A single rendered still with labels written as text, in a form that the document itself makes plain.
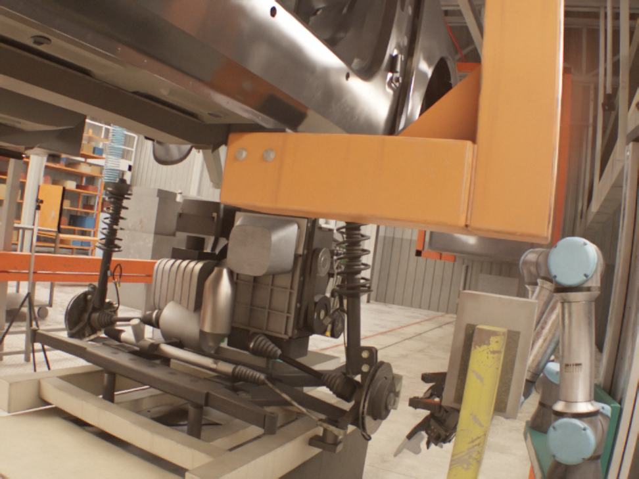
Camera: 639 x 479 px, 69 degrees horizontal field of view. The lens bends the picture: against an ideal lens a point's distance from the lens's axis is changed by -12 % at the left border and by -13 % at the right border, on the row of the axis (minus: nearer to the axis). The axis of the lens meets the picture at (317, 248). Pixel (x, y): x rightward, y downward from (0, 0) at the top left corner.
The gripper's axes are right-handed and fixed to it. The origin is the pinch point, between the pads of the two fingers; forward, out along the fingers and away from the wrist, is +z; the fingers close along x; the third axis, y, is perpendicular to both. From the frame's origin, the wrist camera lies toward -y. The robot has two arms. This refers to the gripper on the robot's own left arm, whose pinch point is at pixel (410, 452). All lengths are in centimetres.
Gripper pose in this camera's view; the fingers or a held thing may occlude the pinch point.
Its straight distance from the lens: 156.0
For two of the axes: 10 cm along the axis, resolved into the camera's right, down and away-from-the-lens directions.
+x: 7.3, 1.5, 6.7
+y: 5.3, 4.9, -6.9
